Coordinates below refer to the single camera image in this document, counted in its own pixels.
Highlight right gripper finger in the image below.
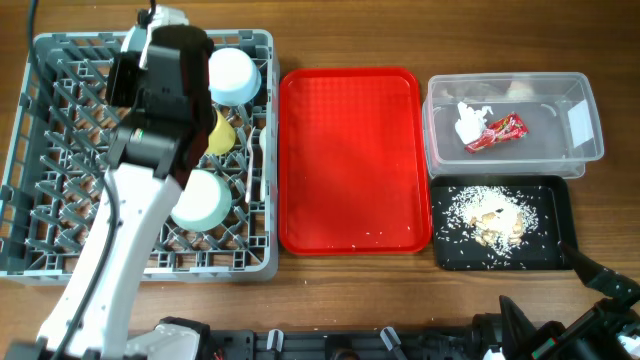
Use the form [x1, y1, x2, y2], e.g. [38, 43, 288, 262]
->
[499, 295, 537, 358]
[559, 242, 639, 305]

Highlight yellow plastic cup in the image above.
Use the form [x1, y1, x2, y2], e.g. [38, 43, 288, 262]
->
[205, 110, 236, 156]

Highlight light blue bowl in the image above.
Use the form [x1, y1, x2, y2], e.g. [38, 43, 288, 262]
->
[208, 48, 261, 106]

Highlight white plastic fork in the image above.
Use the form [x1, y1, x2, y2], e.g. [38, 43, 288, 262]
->
[244, 127, 256, 204]

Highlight rice and nut leftovers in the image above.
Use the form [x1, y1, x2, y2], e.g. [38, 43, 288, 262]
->
[435, 186, 540, 270]

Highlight red snack wrapper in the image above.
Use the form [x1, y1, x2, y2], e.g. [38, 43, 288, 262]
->
[465, 113, 529, 153]

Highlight white tissue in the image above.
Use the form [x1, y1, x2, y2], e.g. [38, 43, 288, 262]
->
[454, 102, 493, 145]

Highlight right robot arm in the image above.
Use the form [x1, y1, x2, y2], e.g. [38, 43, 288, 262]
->
[468, 242, 639, 360]

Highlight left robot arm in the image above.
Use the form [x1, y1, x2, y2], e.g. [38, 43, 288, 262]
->
[5, 25, 217, 359]

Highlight grey plastic dishwasher rack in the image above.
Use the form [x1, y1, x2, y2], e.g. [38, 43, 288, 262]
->
[1, 29, 280, 285]

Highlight black plastic tray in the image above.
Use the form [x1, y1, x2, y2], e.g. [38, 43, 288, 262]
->
[430, 175, 577, 271]

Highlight clear plastic bin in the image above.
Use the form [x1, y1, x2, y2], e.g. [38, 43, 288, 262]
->
[422, 72, 604, 179]

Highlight red plastic tray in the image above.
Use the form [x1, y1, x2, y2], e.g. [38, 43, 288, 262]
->
[278, 67, 432, 256]

